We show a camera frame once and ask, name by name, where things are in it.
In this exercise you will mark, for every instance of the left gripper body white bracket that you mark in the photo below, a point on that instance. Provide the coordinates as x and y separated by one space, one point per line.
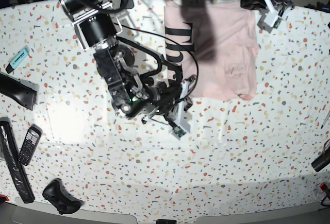
272 7

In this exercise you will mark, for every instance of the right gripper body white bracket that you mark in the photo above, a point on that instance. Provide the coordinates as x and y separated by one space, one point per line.
179 126

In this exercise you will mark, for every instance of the pink T-shirt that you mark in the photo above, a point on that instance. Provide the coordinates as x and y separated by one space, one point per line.
216 41

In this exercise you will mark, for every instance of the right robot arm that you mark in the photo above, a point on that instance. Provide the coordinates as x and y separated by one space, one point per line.
139 80

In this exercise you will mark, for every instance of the grey pen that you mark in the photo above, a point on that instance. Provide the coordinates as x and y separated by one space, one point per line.
325 120

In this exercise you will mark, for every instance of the black game controller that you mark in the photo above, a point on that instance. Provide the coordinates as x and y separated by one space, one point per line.
57 195

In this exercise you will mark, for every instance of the black remote control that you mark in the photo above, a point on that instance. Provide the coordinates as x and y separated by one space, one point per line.
30 143

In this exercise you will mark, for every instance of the small red black clip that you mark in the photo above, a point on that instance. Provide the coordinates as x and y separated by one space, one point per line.
323 187

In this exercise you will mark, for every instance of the black stapler tool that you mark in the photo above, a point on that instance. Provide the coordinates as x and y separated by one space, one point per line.
20 93

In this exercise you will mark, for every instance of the long black bar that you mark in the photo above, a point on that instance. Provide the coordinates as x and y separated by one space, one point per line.
11 157

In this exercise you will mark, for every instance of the teal highlighter marker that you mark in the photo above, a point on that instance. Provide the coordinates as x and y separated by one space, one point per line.
17 59

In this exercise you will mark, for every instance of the black cylinder with wires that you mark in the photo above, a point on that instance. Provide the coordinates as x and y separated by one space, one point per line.
323 159

